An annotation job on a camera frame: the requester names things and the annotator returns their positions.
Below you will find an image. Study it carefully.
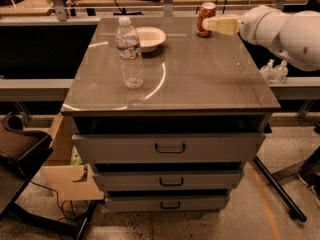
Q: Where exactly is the dark shoe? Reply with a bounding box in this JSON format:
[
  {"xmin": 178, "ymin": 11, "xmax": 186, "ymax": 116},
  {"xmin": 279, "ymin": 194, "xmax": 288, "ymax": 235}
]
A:
[{"xmin": 298, "ymin": 170, "xmax": 320, "ymax": 208}]

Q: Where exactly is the clear dispenser bottle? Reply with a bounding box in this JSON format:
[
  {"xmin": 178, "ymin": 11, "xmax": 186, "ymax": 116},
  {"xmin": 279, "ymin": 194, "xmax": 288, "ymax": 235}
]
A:
[
  {"xmin": 259, "ymin": 59, "xmax": 274, "ymax": 83},
  {"xmin": 271, "ymin": 60, "xmax": 288, "ymax": 84}
]

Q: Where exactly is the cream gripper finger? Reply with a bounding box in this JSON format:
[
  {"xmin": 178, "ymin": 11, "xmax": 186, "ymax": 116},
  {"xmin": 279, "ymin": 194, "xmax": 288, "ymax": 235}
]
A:
[{"xmin": 202, "ymin": 17, "xmax": 240, "ymax": 35}]

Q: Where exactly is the black floor cable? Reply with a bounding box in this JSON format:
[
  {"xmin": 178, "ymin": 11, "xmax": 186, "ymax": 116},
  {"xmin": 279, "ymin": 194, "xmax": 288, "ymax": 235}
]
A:
[{"xmin": 30, "ymin": 180, "xmax": 88, "ymax": 232}]

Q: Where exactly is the clear dispenser bottle right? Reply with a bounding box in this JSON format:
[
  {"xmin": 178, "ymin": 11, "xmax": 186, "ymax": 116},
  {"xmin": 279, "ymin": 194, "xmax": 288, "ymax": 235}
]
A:
[{"xmin": 271, "ymin": 60, "xmax": 288, "ymax": 84}]

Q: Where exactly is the grey drawer cabinet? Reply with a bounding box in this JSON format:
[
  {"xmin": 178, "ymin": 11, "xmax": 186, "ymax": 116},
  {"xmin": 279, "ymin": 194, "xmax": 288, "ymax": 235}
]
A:
[{"xmin": 61, "ymin": 16, "xmax": 280, "ymax": 201}]

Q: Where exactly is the top grey drawer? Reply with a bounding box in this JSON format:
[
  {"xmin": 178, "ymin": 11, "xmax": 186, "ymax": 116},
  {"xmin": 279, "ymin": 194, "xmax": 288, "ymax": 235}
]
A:
[{"xmin": 72, "ymin": 133, "xmax": 265, "ymax": 164}]

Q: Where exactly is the black metal stand leg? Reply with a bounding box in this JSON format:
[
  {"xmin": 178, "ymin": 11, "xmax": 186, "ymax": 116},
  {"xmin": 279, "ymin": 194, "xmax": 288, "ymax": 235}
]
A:
[{"xmin": 253, "ymin": 156, "xmax": 307, "ymax": 222}]

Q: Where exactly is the middle grey drawer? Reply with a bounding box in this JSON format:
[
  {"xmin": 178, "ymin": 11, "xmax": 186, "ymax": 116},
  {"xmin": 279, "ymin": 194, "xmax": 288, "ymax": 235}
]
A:
[{"xmin": 93, "ymin": 170, "xmax": 243, "ymax": 192}]

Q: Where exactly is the clear dispenser bottle left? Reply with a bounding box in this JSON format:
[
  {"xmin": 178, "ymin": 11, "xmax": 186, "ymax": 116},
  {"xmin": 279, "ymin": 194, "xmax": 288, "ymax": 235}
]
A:
[{"xmin": 259, "ymin": 59, "xmax": 274, "ymax": 83}]

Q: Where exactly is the grey drawer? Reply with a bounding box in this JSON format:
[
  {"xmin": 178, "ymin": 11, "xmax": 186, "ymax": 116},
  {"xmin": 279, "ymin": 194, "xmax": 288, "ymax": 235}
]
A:
[
  {"xmin": 72, "ymin": 133, "xmax": 265, "ymax": 164},
  {"xmin": 106, "ymin": 195, "xmax": 229, "ymax": 213},
  {"xmin": 93, "ymin": 170, "xmax": 243, "ymax": 192}
]

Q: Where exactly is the bottom grey drawer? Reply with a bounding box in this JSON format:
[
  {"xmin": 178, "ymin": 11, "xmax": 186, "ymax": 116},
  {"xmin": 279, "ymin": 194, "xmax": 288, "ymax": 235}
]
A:
[{"xmin": 106, "ymin": 195, "xmax": 229, "ymax": 213}]

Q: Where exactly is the clear plastic water bottle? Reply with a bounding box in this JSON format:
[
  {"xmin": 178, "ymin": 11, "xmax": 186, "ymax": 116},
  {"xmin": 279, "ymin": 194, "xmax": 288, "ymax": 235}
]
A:
[{"xmin": 115, "ymin": 16, "xmax": 144, "ymax": 89}]

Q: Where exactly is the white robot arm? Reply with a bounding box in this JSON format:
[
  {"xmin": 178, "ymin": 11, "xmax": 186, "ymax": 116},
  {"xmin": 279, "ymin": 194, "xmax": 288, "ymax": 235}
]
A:
[{"xmin": 202, "ymin": 6, "xmax": 320, "ymax": 72}]

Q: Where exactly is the brown chair seat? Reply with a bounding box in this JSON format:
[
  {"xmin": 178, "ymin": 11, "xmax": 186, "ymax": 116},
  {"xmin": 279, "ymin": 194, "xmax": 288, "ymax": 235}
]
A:
[{"xmin": 0, "ymin": 112, "xmax": 54, "ymax": 178}]

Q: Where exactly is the red coke can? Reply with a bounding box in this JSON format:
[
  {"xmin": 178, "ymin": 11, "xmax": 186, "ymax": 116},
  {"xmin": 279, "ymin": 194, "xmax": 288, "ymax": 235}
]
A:
[{"xmin": 197, "ymin": 2, "xmax": 216, "ymax": 38}]

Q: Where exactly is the white bowl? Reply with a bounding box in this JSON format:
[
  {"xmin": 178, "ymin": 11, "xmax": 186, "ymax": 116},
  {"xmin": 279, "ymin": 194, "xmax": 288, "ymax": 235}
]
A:
[{"xmin": 137, "ymin": 27, "xmax": 166, "ymax": 53}]

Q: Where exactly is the cardboard box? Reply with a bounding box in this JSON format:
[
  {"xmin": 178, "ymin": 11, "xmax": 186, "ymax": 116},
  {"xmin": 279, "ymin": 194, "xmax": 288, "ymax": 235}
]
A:
[{"xmin": 43, "ymin": 113, "xmax": 104, "ymax": 201}]

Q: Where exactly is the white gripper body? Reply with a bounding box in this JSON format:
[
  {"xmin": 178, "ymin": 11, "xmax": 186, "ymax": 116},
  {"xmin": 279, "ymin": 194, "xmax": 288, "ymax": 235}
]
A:
[{"xmin": 240, "ymin": 5, "xmax": 275, "ymax": 45}]

